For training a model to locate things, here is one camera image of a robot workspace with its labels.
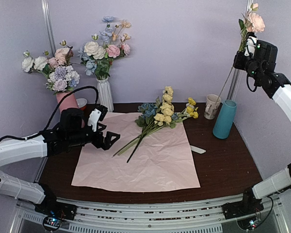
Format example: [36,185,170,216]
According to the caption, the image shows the round status board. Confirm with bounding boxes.
[237,215,264,232]
[42,216,65,232]

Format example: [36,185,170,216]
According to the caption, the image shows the pink wrapping paper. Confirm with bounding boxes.
[71,113,200,192]

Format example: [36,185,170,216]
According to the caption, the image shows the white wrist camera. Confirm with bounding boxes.
[244,36,257,57]
[87,105,108,132]

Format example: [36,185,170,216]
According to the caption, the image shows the blue hydrangea stem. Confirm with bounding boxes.
[127,103,159,163]

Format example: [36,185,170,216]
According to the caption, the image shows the cream yellow rose stem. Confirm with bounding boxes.
[114,86,175,156]

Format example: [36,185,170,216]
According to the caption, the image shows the pastel flowers in pink vase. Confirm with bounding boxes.
[21,40,80,94]

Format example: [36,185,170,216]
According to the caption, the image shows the pink vase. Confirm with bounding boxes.
[56,92,85,130]

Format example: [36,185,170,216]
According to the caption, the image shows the right round status board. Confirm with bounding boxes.
[237,215,264,232]

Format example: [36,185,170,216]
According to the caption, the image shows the cream printed ribbon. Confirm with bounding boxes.
[190,145,206,154]

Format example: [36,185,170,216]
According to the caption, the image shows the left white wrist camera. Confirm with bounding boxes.
[87,105,108,132]

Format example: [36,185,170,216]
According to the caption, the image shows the right aluminium post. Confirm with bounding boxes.
[227,0,254,100]

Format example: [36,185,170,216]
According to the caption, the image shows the pink peony stem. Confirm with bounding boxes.
[216,0,265,101]

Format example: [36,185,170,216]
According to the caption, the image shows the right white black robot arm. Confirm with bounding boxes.
[223,37,291,219]

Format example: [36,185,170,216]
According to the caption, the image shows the left round status board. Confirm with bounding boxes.
[42,216,65,232]

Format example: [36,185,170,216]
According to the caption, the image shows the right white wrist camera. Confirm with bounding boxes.
[244,36,257,57]

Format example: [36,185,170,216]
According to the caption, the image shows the aluminium post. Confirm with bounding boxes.
[227,0,254,100]
[41,0,56,55]

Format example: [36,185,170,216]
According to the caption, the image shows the pastel flowers in white vase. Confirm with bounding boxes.
[79,16,131,80]

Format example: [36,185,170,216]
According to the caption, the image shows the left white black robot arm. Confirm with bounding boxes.
[0,106,120,220]

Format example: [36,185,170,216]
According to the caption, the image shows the left black cable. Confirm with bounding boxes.
[0,86,99,148]

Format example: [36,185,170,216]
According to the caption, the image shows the cream floral mug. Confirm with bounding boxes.
[204,94,222,120]

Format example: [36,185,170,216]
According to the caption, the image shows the teal vase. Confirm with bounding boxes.
[212,100,237,139]

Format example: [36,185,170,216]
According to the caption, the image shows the left aluminium post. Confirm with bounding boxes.
[41,0,56,55]

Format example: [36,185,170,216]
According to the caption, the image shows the aluminium rail base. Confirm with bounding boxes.
[9,190,291,233]

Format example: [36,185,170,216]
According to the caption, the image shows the red white bowl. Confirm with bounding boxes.
[76,98,88,111]

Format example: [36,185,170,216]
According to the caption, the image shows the white ribbed vase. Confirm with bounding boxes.
[97,78,114,112]

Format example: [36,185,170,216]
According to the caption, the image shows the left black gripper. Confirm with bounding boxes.
[67,123,120,150]

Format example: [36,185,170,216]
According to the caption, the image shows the small yellow flower stem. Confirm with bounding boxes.
[170,98,199,128]

